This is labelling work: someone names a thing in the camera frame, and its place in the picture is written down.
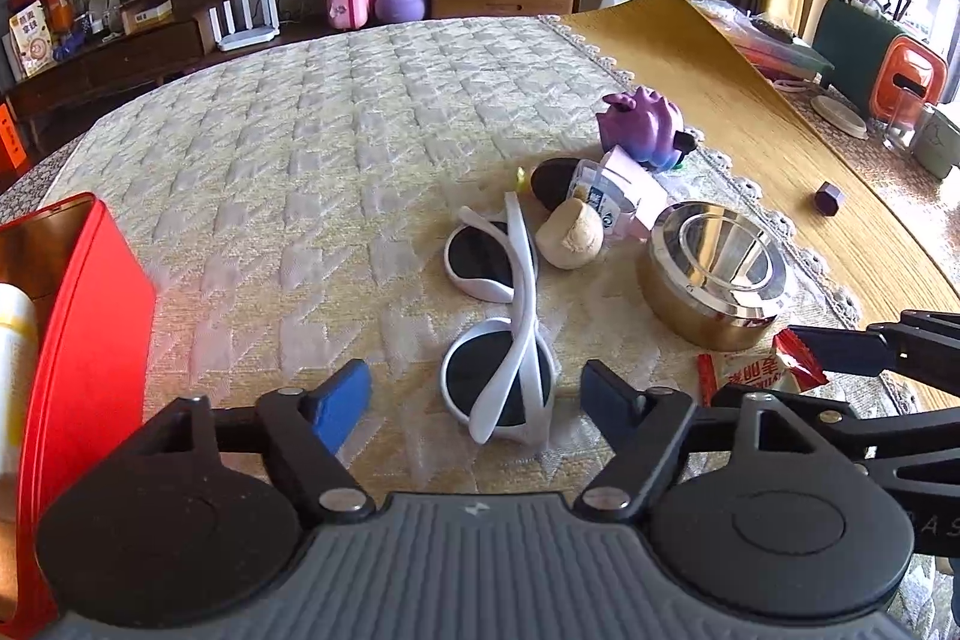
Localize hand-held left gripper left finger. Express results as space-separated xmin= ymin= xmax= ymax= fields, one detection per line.
xmin=127 ymin=359 xmax=377 ymax=525

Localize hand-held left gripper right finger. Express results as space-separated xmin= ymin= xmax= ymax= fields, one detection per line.
xmin=574 ymin=359 xmax=830 ymax=524

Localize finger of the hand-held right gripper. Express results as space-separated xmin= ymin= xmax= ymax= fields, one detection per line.
xmin=786 ymin=308 xmax=960 ymax=380
xmin=707 ymin=385 xmax=960 ymax=462

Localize red snack packet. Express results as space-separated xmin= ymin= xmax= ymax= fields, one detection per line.
xmin=696 ymin=328 xmax=830 ymax=407

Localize white sunglasses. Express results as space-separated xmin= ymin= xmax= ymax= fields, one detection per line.
xmin=439 ymin=190 xmax=560 ymax=447

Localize red storage box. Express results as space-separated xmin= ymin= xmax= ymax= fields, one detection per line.
xmin=0 ymin=192 xmax=158 ymax=620

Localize steel round bowl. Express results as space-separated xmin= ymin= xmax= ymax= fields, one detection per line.
xmin=637 ymin=200 xmax=798 ymax=353

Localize beige mushroom toy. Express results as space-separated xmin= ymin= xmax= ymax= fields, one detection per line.
xmin=534 ymin=197 xmax=606 ymax=272

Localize clear plastic cup with label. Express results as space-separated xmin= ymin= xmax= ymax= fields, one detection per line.
xmin=574 ymin=144 xmax=673 ymax=244

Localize grey green case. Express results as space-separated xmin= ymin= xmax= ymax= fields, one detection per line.
xmin=908 ymin=103 xmax=960 ymax=181

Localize round beige coaster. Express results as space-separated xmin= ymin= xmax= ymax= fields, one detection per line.
xmin=809 ymin=93 xmax=870 ymax=139

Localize dark brown oval stone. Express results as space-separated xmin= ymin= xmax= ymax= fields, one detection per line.
xmin=529 ymin=157 xmax=587 ymax=213

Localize clear drinking glass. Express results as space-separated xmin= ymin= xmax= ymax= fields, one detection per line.
xmin=883 ymin=84 xmax=923 ymax=153

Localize orange white box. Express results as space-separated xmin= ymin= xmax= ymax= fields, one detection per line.
xmin=869 ymin=35 xmax=950 ymax=121

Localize purple toy figure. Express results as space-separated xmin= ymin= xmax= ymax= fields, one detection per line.
xmin=597 ymin=88 xmax=698 ymax=172

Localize yellow table mat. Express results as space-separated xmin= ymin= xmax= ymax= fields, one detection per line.
xmin=558 ymin=0 xmax=960 ymax=410

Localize green pen holder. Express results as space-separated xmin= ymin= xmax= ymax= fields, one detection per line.
xmin=811 ymin=0 xmax=920 ymax=87

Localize black remote control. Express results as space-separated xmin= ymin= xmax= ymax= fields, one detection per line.
xmin=749 ymin=15 xmax=797 ymax=46

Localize white yellow bottle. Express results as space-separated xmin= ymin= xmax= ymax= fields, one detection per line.
xmin=0 ymin=282 xmax=40 ymax=477

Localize white router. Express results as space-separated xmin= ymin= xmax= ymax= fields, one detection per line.
xmin=207 ymin=0 xmax=283 ymax=53

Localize brown cardboard box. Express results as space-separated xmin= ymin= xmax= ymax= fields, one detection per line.
xmin=119 ymin=0 xmax=174 ymax=36

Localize yellow printed box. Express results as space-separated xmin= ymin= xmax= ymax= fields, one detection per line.
xmin=7 ymin=0 xmax=58 ymax=79

